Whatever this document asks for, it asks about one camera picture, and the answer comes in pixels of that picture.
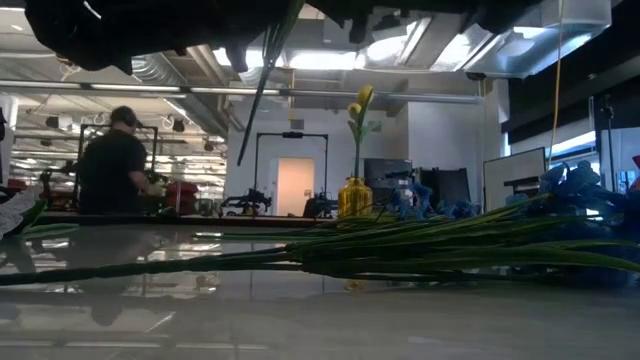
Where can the yellow tulip with green stem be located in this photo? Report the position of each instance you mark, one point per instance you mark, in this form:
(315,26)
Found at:
(364,95)

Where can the black background robot arm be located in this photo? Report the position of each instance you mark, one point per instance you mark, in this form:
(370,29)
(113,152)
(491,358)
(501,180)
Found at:
(320,206)
(247,202)

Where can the yellow ribbed glass vase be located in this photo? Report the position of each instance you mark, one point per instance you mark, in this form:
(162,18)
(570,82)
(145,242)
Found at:
(355,200)

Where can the person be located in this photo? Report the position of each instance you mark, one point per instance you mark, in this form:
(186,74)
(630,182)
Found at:
(107,170)

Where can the silver ceiling pipe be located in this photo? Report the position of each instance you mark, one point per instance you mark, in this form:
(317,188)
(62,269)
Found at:
(325,93)

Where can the black monitor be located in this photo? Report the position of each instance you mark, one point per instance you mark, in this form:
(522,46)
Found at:
(387,172)

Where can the red equipment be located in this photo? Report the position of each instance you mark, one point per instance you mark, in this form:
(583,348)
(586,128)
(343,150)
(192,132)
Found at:
(182,192)

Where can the black case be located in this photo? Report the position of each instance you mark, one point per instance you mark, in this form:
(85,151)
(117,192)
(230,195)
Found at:
(447,185)

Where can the white board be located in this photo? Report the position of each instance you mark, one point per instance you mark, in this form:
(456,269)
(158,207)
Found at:
(515,175)

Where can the black tripod stand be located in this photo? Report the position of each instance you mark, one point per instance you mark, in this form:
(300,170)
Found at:
(608,112)

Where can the lit doorway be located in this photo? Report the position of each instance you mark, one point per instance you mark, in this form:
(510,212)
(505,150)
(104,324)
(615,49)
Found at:
(295,185)

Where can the silver ventilation duct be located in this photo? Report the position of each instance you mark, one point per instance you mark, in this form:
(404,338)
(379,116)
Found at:
(540,35)

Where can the black stand frame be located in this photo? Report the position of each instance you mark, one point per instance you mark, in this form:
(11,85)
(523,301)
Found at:
(292,135)

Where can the black metal table frame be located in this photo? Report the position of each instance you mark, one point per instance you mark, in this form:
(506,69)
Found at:
(175,220)

